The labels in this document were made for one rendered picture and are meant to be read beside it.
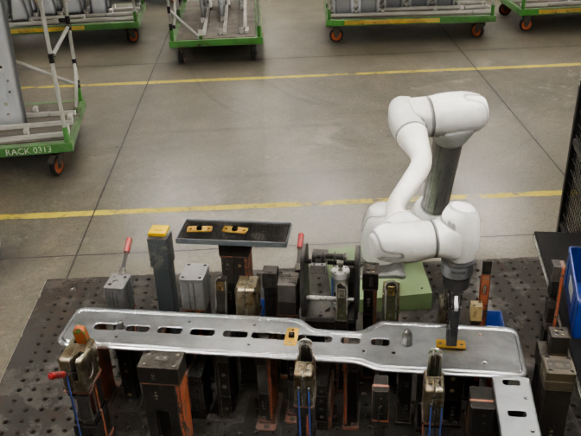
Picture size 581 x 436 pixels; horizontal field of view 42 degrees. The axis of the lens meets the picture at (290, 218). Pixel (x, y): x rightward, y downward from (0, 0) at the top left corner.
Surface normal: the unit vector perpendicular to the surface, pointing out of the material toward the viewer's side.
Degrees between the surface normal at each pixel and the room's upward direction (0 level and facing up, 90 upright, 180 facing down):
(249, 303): 90
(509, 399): 0
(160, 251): 90
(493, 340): 0
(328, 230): 0
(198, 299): 90
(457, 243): 87
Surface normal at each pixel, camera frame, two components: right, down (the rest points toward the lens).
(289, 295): -0.13, 0.48
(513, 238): -0.04, -0.88
